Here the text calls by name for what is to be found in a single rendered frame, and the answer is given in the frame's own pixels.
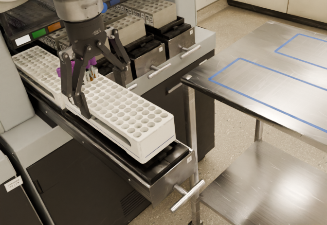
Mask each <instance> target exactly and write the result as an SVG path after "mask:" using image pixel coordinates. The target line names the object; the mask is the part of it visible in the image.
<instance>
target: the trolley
mask: <svg viewBox="0 0 327 225"><path fill-rule="evenodd" d="M181 83H182V89H183V103H184V116H185V129H186V143H187V146H188V147H189V148H191V149H193V150H195V165H196V171H195V172H194V173H193V174H192V175H191V176H190V177H189V184H190V189H191V188H192V187H193V186H194V185H195V184H196V183H198V181H199V176H198V155H197V134H196V113H195V92H194V90H197V91H199V92H201V93H203V94H205V95H207V96H209V97H211V98H214V99H216V100H218V101H220V102H222V103H224V104H226V105H228V106H230V107H232V108H234V109H236V110H238V111H241V112H243V113H245V114H247V115H249V116H251V117H253V118H255V119H256V125H255V135H254V143H253V144H252V145H251V146H250V147H249V148H248V149H247V150H246V151H245V152H244V153H242V154H241V155H240V156H239V157H238V158H237V159H236V160H235V161H234V162H233V163H232V164H231V165H230V166H229V167H228V168H227V169H226V170H224V171H223V172H222V173H221V174H220V175H219V176H218V177H217V178H216V179H215V180H214V181H213V182H212V183H211V184H210V185H209V186H208V187H207V188H205V189H204V190H203V191H202V192H201V193H200V194H199V191H198V192H196V193H195V194H194V195H193V196H192V197H191V211H192V221H191V222H190V223H189V224H188V225H203V221H202V220H201V219H200V202H202V203H203V204H204V205H206V206H207V207H208V208H210V209H211V210H212V211H214V212H215V213H216V214H218V215H219V216H220V217H222V218H223V219H225V220H226V221H227V222H229V223H230V224H231V225H327V173H325V172H323V171H321V170H319V169H317V168H315V167H313V166H311V165H309V164H307V163H305V162H304V161H302V160H300V159H298V158H296V157H294V156H292V155H290V154H288V153H286V152H284V151H282V150H280V149H279V148H277V147H275V146H273V145H271V144H269V143H267V142H265V141H263V140H262V133H263V124H264V123H265V124H268V125H270V126H272V127H274V128H276V129H278V130H280V131H282V132H284V133H286V134H288V135H290V136H292V137H294V138H297V139H299V140H301V141H303V142H305V143H307V144H309V145H311V146H313V147H315V148H317V149H319V150H321V151H324V152H326V153H327V35H323V34H319V33H316V32H312V31H308V30H304V29H301V28H297V27H293V26H290V25H286V24H283V23H279V22H275V21H272V20H268V21H267V22H265V23H264V24H262V25H261V26H259V27H258V28H256V29H255V30H253V31H251V32H250V33H248V34H247V35H245V36H244V37H242V38H241V39H239V40H238V41H236V42H235V43H233V44H232V45H230V46H229V47H227V48H225V49H224V50H222V51H221V52H219V53H217V54H216V55H214V56H213V57H211V58H210V59H208V60H207V61H205V62H204V63H202V64H200V65H199V66H197V67H196V68H194V69H193V70H191V71H190V72H188V73H187V74H185V75H184V76H182V77H181Z"/></svg>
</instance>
